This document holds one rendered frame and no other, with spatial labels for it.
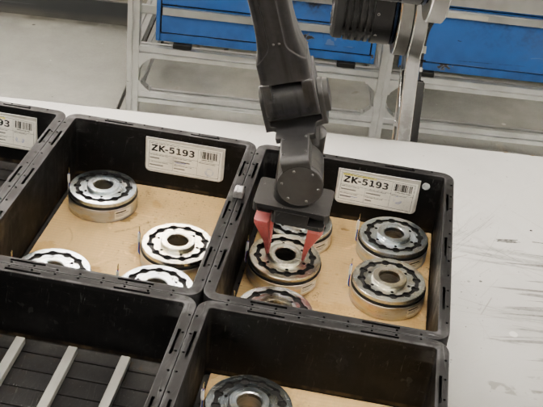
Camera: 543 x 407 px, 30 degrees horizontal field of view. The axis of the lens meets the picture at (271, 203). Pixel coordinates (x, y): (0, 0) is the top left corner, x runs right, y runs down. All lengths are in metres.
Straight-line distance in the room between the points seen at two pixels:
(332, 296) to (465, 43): 2.04
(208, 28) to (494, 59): 0.93
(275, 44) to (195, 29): 2.15
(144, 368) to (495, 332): 0.61
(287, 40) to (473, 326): 0.63
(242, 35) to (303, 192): 2.14
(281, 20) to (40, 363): 0.51
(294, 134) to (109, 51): 2.86
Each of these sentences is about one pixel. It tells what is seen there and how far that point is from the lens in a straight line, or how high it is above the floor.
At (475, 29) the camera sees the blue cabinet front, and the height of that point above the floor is 0.48.
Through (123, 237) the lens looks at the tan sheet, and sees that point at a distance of 1.49.
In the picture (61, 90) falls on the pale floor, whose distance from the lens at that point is 3.76.
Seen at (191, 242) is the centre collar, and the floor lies 0.87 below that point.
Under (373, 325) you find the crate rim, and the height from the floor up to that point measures 0.93.
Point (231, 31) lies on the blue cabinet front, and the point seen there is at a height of 0.38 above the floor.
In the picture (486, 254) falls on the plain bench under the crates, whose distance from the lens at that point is 1.80.
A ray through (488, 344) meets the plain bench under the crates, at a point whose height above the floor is 0.70.
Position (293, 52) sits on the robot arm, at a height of 1.19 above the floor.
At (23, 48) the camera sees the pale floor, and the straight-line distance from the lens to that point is 4.09.
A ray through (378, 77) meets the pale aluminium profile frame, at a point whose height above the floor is 0.28.
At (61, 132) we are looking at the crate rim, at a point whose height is 0.93.
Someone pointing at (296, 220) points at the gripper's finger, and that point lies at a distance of 1.33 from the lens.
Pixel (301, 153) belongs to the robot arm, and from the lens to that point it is 1.22.
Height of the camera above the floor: 1.68
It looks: 32 degrees down
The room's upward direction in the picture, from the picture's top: 6 degrees clockwise
